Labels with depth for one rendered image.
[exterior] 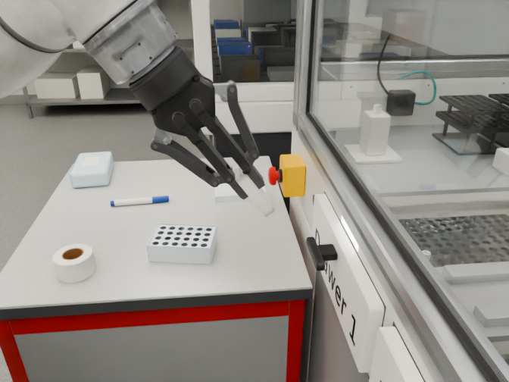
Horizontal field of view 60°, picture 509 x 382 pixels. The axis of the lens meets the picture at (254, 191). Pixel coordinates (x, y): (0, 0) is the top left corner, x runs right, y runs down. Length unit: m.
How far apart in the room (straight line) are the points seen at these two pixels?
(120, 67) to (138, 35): 0.04
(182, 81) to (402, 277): 0.31
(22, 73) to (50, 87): 4.09
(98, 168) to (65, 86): 3.42
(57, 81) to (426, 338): 4.38
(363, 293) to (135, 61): 0.37
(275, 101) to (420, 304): 1.02
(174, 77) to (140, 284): 0.46
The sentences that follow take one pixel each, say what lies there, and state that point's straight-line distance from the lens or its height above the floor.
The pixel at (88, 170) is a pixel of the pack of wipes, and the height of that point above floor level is 0.80.
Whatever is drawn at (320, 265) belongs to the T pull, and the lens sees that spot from 0.62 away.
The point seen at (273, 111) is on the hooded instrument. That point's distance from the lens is 1.39.
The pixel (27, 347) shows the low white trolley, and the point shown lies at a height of 0.65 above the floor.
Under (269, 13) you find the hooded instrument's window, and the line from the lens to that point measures 1.35.
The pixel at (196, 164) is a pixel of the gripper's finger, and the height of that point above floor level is 1.06.
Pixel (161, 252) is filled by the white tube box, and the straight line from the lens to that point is 0.88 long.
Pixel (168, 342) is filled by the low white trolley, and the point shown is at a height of 0.64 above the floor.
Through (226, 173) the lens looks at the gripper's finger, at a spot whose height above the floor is 1.04.
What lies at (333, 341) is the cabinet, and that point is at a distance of 0.80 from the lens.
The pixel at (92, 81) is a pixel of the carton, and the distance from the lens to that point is 4.50.
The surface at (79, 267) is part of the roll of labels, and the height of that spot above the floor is 0.79.
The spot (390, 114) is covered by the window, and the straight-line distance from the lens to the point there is 0.54.
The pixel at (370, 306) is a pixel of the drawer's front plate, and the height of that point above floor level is 0.93.
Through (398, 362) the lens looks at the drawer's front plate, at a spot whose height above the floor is 0.93.
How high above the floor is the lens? 1.28
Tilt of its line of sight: 27 degrees down
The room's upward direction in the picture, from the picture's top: straight up
